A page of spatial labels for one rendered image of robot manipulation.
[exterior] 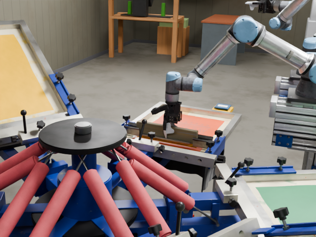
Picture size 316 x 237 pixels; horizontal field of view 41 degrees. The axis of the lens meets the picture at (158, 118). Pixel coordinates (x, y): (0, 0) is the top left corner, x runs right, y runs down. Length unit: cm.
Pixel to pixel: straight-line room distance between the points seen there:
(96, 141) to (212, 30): 766
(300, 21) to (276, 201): 887
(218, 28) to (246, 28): 685
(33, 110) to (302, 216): 138
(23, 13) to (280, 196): 573
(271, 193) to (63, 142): 96
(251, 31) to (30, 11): 544
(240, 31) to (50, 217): 128
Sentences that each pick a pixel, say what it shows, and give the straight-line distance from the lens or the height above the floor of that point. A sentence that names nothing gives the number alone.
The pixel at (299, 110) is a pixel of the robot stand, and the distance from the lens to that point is 238.
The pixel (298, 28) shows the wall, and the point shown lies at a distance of 1061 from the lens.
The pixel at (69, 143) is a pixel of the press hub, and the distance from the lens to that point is 144.
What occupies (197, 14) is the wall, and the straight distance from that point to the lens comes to 1084.
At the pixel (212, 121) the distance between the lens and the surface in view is 276.
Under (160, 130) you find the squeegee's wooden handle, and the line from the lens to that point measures 234.
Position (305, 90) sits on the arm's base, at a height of 130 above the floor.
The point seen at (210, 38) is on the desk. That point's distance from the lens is 902.
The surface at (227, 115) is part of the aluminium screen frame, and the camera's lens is 282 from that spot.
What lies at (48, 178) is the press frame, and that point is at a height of 102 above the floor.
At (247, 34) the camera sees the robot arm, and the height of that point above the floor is 159.
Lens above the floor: 188
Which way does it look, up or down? 20 degrees down
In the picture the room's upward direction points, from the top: 2 degrees clockwise
